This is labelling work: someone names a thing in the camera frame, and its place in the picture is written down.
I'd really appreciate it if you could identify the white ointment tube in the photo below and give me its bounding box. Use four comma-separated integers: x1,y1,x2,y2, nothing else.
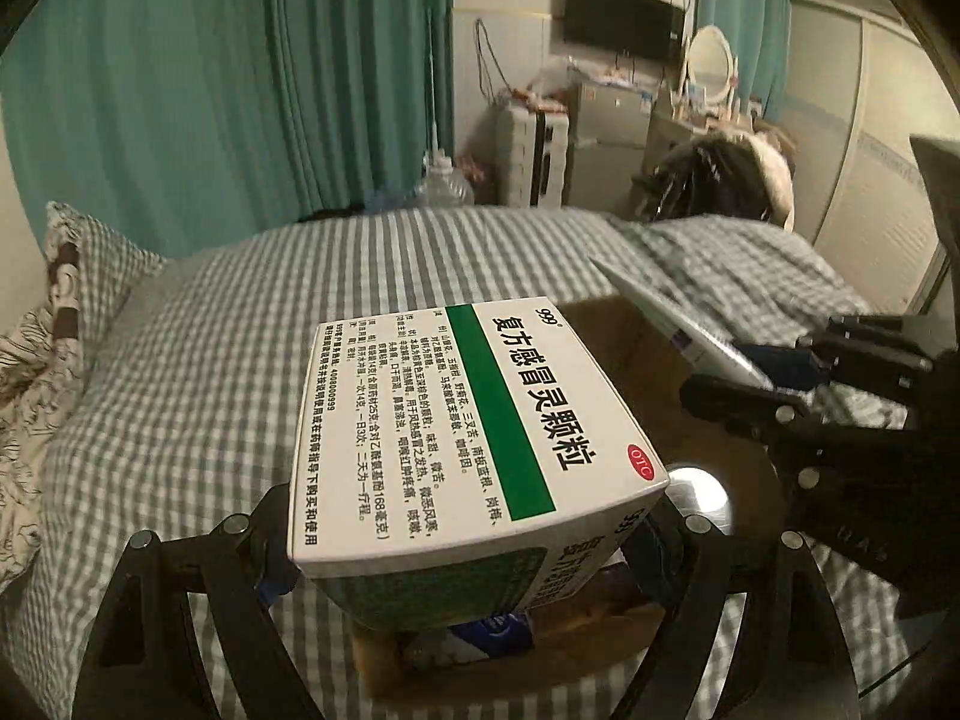
590,259,773,390

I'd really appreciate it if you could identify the green white medicine box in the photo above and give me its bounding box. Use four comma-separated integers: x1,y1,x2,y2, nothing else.
286,298,669,632

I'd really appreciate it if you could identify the clear round plastic container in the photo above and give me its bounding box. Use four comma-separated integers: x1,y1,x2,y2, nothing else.
667,466,734,535

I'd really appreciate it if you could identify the brown cardboard box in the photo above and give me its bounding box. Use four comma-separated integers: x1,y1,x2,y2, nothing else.
351,294,790,706

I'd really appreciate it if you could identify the chair with dark clothes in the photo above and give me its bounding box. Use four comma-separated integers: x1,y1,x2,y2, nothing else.
631,130,796,231

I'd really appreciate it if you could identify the white wardrobe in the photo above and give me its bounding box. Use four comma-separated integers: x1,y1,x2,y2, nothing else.
779,0,958,314

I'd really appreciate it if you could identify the grey checkered bed cover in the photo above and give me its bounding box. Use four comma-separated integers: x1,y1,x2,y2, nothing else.
0,205,932,720

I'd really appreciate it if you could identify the floral patterned blanket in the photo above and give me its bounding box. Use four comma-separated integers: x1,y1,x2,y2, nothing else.
2,304,53,592

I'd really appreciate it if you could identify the white oval vanity mirror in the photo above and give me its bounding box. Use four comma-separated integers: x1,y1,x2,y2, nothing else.
683,25,737,104

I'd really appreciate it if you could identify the grey small refrigerator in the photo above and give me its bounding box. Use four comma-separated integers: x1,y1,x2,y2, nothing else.
565,83,652,218

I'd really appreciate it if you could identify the white black suitcase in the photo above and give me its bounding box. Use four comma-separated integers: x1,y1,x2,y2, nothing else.
496,104,569,210

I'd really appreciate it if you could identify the green curtain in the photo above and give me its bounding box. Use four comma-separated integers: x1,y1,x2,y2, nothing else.
695,0,791,121
2,0,452,257

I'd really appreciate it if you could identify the checkered floral pillow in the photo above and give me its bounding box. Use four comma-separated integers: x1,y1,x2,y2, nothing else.
44,202,167,355

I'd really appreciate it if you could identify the clear plastic water jug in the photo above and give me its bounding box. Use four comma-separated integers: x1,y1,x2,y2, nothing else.
415,11,475,208

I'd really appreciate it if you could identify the black wall television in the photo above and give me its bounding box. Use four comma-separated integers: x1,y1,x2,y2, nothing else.
563,0,685,64

